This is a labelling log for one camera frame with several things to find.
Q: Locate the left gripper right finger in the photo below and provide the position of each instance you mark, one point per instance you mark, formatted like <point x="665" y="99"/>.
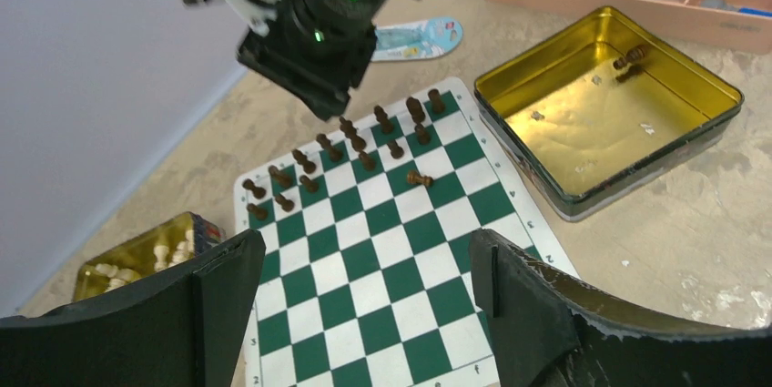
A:
<point x="549" y="328"/>

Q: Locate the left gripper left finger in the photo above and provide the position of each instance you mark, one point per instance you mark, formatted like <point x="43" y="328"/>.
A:
<point x="179" y="327"/>

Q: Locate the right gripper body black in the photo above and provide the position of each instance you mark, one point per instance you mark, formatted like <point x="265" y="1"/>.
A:
<point x="317" y="50"/>

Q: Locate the brown chess piece fourteenth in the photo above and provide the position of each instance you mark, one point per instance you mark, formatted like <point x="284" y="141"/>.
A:
<point x="384" y="120"/>

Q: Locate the brown chess knight piece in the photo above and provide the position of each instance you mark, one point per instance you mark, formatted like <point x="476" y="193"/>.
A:
<point x="303" y="160"/>

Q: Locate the gold tin brown pieces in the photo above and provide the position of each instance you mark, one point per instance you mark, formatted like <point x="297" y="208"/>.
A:
<point x="586" y="134"/>

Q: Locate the brown chess king piece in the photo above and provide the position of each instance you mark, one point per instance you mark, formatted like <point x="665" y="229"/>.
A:
<point x="351" y="133"/>

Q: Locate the brown chess rook eleventh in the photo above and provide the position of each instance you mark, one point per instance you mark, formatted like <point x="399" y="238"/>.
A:
<point x="257" y="191"/>

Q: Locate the white chess pieces pile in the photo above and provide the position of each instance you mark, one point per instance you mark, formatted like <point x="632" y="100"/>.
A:
<point x="137" y="259"/>

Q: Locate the gold tin white pieces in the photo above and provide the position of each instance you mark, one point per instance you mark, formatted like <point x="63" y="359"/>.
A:
<point x="207" y="235"/>

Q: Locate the green white chess mat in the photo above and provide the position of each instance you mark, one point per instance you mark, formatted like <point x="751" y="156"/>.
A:
<point x="367" y="281"/>

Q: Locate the blue white packaged item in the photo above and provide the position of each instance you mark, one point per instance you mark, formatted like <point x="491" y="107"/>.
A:
<point x="424" y="39"/>

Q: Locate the blue capped tube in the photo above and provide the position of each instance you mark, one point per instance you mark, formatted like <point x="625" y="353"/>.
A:
<point x="723" y="5"/>

